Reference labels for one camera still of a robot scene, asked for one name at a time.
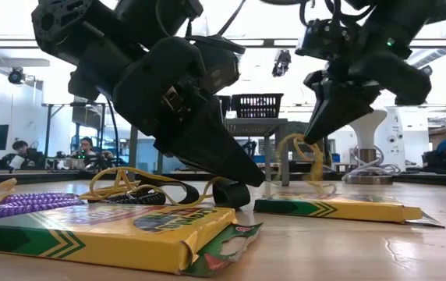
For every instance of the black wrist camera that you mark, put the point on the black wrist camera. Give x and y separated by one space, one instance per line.
223 74
324 39

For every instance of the white mushroom desk lamp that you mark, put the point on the white mushroom desk lamp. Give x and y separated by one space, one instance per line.
367 129

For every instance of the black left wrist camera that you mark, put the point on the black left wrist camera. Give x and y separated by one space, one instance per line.
223 74

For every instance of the black background robot arm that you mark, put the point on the black background robot arm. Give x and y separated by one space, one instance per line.
249 147

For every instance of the white paper sheet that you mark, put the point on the white paper sheet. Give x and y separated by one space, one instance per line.
16 162

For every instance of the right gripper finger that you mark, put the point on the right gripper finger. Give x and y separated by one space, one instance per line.
336 109
316 80

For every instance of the yellow green crayon box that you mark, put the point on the yellow green crayon box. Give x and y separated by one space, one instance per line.
344 210

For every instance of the black plastic basket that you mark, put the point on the black plastic basket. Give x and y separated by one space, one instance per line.
258 107
224 107

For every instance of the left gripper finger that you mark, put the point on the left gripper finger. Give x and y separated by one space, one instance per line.
207 148
243 144

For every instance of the black ceiling camera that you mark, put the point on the black ceiling camera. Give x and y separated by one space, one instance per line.
427 70
281 62
15 76

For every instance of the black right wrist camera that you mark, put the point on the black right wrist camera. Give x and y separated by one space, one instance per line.
324 39

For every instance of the crayon box with torn flap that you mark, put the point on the crayon box with torn flap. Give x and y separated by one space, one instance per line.
110 238

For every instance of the grey metal riser shelf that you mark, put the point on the grey metal riser shelf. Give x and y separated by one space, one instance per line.
262 126

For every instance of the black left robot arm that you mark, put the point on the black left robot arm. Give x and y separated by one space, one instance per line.
145 15

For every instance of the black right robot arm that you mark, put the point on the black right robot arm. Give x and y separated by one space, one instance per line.
410 23

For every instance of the black wide rubber band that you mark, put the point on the black wide rubber band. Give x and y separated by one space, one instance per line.
192 194
231 195

